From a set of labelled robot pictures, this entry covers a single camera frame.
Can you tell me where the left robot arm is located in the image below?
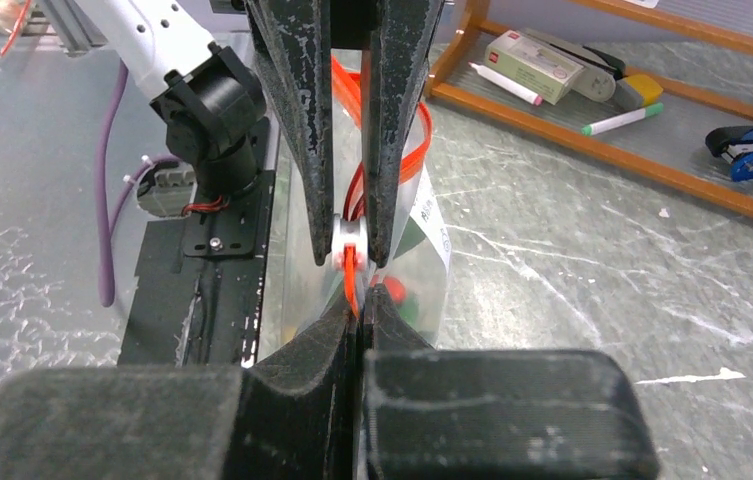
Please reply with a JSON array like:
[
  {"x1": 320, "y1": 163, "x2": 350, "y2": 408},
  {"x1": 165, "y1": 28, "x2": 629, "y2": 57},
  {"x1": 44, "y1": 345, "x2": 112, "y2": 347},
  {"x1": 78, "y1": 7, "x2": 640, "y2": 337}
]
[{"x1": 80, "y1": 1, "x2": 443, "y2": 266}]

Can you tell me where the pink capped white marker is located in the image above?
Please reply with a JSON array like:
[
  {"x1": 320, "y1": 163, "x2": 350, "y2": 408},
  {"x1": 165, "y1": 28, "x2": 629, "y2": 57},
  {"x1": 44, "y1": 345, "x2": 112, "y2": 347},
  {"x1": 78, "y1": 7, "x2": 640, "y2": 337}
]
[{"x1": 468, "y1": 62, "x2": 543, "y2": 106}]

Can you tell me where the wooden shelf rack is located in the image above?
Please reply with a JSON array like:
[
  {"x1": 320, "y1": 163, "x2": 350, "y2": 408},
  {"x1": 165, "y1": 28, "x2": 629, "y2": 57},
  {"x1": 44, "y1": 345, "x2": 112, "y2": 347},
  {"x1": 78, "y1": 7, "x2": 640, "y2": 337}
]
[{"x1": 425, "y1": 1, "x2": 753, "y2": 218}]

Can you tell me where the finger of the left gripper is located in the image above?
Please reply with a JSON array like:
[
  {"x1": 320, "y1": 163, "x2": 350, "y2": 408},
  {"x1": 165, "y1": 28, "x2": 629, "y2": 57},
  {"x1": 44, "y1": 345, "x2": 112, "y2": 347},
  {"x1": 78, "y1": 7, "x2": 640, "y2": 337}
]
[
  {"x1": 245, "y1": 0, "x2": 334, "y2": 266},
  {"x1": 361, "y1": 0, "x2": 444, "y2": 267}
]

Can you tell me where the green staple box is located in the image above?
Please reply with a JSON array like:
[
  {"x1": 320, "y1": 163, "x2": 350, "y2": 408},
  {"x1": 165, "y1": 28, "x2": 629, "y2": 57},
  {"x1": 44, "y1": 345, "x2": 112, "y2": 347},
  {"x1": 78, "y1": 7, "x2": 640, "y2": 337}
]
[{"x1": 484, "y1": 30, "x2": 584, "y2": 105}]

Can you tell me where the yellow grey tape dispenser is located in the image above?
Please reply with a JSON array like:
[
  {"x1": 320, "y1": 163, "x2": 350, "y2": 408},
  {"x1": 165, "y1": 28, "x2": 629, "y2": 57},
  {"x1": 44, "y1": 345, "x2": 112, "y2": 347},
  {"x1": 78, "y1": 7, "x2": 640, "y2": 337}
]
[{"x1": 524, "y1": 28, "x2": 664, "y2": 111}]

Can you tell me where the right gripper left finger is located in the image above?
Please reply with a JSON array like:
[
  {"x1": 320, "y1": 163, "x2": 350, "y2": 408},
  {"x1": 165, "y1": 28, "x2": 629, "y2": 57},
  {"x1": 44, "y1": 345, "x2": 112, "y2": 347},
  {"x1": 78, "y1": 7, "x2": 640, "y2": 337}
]
[{"x1": 0, "y1": 300, "x2": 358, "y2": 479}]

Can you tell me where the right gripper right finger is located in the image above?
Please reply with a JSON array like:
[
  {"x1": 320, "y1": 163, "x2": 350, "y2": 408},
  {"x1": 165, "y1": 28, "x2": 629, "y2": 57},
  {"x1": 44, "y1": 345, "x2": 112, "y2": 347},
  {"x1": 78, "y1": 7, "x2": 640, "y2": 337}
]
[{"x1": 361, "y1": 285, "x2": 661, "y2": 479}]

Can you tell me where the red chili pepper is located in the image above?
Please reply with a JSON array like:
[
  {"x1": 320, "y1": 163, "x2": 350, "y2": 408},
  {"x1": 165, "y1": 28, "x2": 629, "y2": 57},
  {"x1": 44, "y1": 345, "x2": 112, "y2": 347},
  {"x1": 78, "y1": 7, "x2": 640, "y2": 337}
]
[{"x1": 373, "y1": 275, "x2": 408, "y2": 306}]

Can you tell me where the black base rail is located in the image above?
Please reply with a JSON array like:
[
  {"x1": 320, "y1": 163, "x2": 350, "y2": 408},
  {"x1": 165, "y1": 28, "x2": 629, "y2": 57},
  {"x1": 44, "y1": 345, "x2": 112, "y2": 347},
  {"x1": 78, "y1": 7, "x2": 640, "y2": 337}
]
[{"x1": 118, "y1": 117, "x2": 280, "y2": 368}]

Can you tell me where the green capped white marker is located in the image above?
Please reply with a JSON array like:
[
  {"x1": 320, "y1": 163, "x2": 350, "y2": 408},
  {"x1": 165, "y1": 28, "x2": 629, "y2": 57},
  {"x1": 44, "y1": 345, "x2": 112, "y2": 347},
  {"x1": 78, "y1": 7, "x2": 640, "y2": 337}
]
[{"x1": 581, "y1": 102, "x2": 664, "y2": 136}]

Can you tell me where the clear zip top bag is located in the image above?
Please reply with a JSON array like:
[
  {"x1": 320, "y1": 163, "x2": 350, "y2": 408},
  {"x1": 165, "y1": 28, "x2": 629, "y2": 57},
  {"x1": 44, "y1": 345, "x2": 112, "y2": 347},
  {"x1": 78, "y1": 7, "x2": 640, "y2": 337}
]
[{"x1": 269, "y1": 56, "x2": 451, "y2": 359}]

